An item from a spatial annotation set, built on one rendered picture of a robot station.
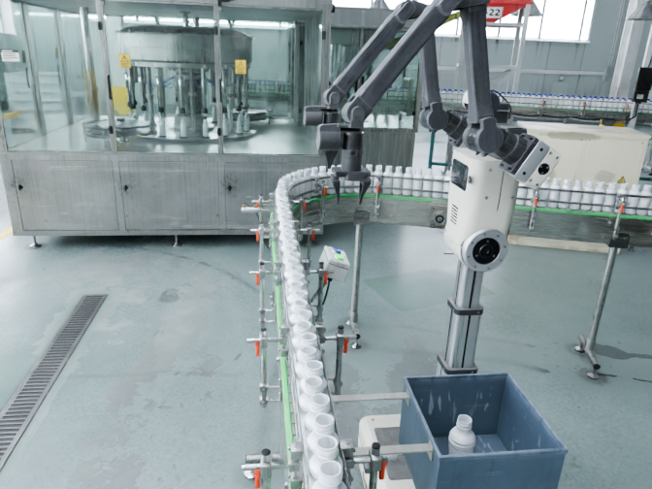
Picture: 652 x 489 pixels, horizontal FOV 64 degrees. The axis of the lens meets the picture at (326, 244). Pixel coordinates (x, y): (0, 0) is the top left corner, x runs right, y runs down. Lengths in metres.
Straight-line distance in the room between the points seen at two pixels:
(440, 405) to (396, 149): 5.57
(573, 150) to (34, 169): 4.91
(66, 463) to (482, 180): 2.18
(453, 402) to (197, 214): 3.73
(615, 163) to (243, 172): 3.51
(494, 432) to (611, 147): 4.25
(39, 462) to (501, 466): 2.12
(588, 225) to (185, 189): 3.30
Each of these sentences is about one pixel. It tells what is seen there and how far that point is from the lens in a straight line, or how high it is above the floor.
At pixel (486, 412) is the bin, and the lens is 1.69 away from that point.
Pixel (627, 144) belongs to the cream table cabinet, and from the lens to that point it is 5.70.
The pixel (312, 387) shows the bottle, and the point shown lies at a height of 1.16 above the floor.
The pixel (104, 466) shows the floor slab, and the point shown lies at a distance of 2.76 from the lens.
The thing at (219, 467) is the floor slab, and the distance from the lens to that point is 2.64.
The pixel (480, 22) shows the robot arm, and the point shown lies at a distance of 1.56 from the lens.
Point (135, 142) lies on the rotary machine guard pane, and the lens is 4.93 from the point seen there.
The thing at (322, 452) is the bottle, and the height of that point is 1.16.
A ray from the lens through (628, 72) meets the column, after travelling 12.16.
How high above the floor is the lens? 1.80
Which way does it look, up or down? 20 degrees down
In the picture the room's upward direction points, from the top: 2 degrees clockwise
